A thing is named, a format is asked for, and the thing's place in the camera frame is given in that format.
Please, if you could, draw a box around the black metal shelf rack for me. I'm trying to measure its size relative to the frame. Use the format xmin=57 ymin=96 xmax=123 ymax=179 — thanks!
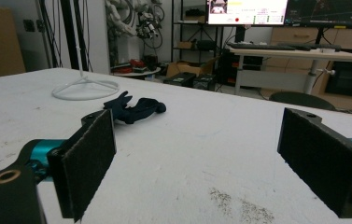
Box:
xmin=170 ymin=0 xmax=224 ymax=64

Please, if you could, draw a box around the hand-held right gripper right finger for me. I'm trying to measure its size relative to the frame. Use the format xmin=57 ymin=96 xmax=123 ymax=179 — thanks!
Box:
xmin=276 ymin=107 xmax=352 ymax=219

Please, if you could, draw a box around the black keyboard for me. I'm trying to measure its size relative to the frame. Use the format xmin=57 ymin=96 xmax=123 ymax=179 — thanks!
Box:
xmin=227 ymin=41 xmax=312 ymax=52

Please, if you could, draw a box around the dark blue glove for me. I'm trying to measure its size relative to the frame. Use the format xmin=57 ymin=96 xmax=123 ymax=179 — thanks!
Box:
xmin=103 ymin=91 xmax=167 ymax=125

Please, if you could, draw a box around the white standing desk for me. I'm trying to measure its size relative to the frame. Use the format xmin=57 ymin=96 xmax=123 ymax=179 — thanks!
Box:
xmin=225 ymin=46 xmax=352 ymax=96

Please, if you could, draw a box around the white wire stand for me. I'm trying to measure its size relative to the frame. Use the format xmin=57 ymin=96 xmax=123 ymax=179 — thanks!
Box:
xmin=51 ymin=0 xmax=120 ymax=102

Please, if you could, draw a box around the open cardboard box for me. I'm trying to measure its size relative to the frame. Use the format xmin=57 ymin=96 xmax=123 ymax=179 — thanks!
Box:
xmin=165 ymin=55 xmax=221 ymax=78

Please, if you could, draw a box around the black round chair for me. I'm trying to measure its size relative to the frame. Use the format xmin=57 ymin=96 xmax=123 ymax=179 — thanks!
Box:
xmin=269 ymin=91 xmax=337 ymax=112

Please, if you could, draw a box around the black equipment case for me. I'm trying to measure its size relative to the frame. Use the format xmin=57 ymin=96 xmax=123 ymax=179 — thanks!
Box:
xmin=162 ymin=72 xmax=197 ymax=89

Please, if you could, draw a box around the lit computer monitor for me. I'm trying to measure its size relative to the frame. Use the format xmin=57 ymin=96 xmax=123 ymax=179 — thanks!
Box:
xmin=206 ymin=0 xmax=289 ymax=26

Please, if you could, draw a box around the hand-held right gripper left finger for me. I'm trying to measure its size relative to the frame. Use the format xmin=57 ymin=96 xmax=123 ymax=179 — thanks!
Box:
xmin=46 ymin=108 xmax=118 ymax=223

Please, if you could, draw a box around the dark computer monitor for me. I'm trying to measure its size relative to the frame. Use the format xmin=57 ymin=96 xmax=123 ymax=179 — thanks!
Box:
xmin=284 ymin=0 xmax=352 ymax=30

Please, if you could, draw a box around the black vertical pole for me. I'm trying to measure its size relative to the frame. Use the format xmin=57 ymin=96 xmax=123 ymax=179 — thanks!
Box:
xmin=60 ymin=0 xmax=90 ymax=72

